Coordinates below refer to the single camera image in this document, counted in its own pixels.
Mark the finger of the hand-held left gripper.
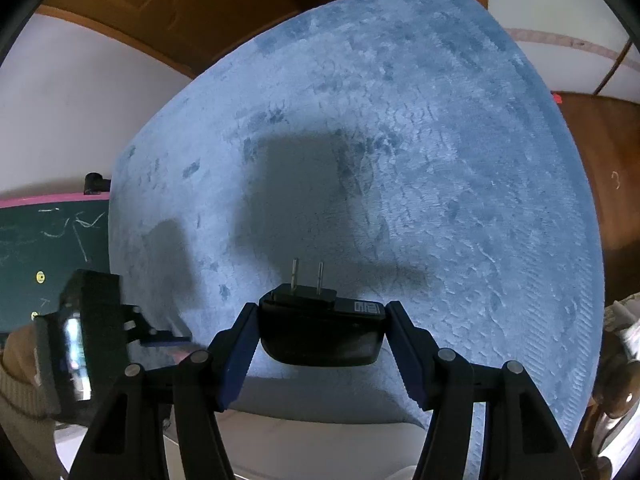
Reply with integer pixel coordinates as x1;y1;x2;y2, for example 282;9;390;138
120;304;193;350

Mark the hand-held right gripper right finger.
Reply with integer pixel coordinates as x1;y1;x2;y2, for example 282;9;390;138
385;301;581;480

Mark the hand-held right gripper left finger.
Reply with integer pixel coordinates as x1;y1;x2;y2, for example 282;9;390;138
67;302;258;480

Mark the black plug adapter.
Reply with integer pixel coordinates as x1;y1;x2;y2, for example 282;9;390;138
257;258;388;367

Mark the white storage bin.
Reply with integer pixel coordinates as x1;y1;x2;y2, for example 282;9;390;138
165;377;431;480

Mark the person's left forearm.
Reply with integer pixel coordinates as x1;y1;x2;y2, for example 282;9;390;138
0;325;68;480

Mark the black clip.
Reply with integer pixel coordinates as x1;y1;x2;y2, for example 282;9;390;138
84;172;112;196

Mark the brown round knob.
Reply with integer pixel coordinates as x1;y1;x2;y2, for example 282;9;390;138
597;357;638;418

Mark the white bedding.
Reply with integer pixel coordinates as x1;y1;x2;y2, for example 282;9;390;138
602;294;640;348

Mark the wooden door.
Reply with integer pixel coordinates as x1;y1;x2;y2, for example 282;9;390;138
37;0;326;81

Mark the white wardrobe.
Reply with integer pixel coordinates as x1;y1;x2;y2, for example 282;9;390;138
487;0;640;98

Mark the green chalkboard with pink frame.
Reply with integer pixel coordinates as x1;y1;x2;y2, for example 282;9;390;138
0;192;113;333

